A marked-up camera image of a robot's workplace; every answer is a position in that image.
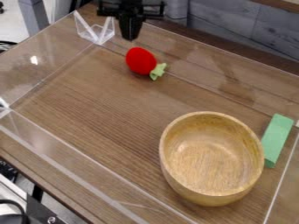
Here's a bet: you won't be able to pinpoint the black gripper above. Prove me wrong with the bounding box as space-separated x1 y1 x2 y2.
98 0 166 41

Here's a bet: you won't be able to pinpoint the red plush strawberry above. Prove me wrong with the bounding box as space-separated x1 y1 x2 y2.
126 47 167 81

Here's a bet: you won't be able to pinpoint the grey table leg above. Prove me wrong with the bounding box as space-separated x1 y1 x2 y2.
17 0 49 36

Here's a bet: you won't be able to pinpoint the clear acrylic tray walls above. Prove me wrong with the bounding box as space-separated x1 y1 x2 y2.
0 7 299 224

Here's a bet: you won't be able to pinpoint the wooden bowl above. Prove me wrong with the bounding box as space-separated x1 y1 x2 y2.
159 111 264 207

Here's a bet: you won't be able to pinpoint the green rectangular block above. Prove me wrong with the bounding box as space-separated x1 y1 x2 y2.
260 114 295 169

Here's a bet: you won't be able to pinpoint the black cable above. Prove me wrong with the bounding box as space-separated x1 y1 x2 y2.
0 199 28 224

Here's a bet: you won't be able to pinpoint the black metal bracket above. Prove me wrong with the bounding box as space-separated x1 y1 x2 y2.
25 195 67 224

